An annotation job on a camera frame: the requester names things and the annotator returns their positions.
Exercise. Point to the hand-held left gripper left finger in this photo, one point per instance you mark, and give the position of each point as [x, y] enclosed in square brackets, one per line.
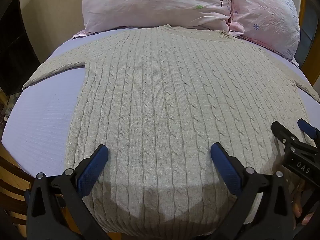
[92, 168]

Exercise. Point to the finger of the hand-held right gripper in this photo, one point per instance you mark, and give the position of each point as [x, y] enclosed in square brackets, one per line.
[306, 127]
[282, 133]

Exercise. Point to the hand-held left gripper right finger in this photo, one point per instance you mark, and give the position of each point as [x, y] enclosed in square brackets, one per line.
[225, 165]

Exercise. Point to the person's right hand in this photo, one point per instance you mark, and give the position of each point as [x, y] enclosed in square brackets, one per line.
[298, 200]

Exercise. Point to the wooden headboard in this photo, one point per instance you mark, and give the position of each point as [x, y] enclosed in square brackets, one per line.
[307, 37]

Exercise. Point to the crinkled pink floral pillow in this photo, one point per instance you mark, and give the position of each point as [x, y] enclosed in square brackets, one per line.
[267, 17]

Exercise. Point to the dark wooden cabinet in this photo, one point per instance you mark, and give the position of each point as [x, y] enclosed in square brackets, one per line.
[17, 42]

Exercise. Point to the large pink floral pillow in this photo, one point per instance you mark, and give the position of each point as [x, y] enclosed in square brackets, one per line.
[155, 2]

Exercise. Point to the wooden bed frame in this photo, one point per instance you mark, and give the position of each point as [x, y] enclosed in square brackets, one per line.
[15, 180]

